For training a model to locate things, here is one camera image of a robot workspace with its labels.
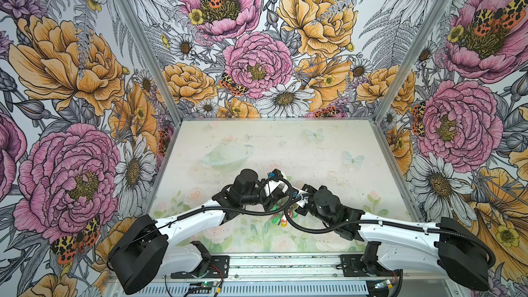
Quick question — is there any metal key organizer plate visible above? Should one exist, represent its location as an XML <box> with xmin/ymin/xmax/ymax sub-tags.
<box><xmin>276</xmin><ymin>191</ymin><xmax>300</xmax><ymax>221</ymax></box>

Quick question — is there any bunch of coloured key tags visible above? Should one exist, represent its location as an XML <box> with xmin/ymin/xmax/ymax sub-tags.
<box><xmin>270</xmin><ymin>213</ymin><xmax>291</xmax><ymax>228</ymax></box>

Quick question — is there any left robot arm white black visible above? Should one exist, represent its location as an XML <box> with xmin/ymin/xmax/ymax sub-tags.
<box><xmin>107</xmin><ymin>169</ymin><xmax>299</xmax><ymax>295</ymax></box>

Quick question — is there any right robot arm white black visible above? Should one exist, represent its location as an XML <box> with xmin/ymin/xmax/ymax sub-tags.
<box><xmin>289</xmin><ymin>185</ymin><xmax>496</xmax><ymax>292</ymax></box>

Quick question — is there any green circuit board left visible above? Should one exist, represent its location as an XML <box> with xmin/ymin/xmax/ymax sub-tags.
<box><xmin>189</xmin><ymin>280</ymin><xmax>221</xmax><ymax>294</ymax></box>

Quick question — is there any green circuit board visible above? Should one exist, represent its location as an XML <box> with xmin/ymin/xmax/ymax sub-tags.
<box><xmin>373</xmin><ymin>279</ymin><xmax>393</xmax><ymax>290</ymax></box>
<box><xmin>189</xmin><ymin>280</ymin><xmax>221</xmax><ymax>294</ymax></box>

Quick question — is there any green circuit board right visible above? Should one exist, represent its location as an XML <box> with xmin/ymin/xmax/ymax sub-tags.
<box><xmin>373</xmin><ymin>279</ymin><xmax>393</xmax><ymax>290</ymax></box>

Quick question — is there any left black corrugated cable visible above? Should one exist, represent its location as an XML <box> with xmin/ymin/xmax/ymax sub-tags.
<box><xmin>164</xmin><ymin>177</ymin><xmax>296</xmax><ymax>232</ymax></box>

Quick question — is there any aluminium front rail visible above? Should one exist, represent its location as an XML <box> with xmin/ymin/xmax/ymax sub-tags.
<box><xmin>137</xmin><ymin>252</ymin><xmax>471</xmax><ymax>296</ymax></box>

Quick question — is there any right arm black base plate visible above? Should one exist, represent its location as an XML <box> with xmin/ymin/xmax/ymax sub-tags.
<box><xmin>335</xmin><ymin>254</ymin><xmax>395</xmax><ymax>278</ymax></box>

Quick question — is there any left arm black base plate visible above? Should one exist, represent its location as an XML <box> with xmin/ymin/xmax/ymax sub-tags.
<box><xmin>170</xmin><ymin>255</ymin><xmax>230</xmax><ymax>279</ymax></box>

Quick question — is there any left aluminium corner post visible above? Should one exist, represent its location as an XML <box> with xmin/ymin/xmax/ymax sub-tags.
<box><xmin>114</xmin><ymin>0</ymin><xmax>183</xmax><ymax>127</ymax></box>

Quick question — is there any aluminium corner post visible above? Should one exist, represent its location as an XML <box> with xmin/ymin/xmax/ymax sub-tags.
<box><xmin>373</xmin><ymin>0</ymin><xmax>452</xmax><ymax>124</ymax></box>
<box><xmin>114</xmin><ymin>0</ymin><xmax>183</xmax><ymax>127</ymax></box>

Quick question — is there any right aluminium corner post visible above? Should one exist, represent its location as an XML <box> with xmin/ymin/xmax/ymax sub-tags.
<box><xmin>373</xmin><ymin>0</ymin><xmax>452</xmax><ymax>124</ymax></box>

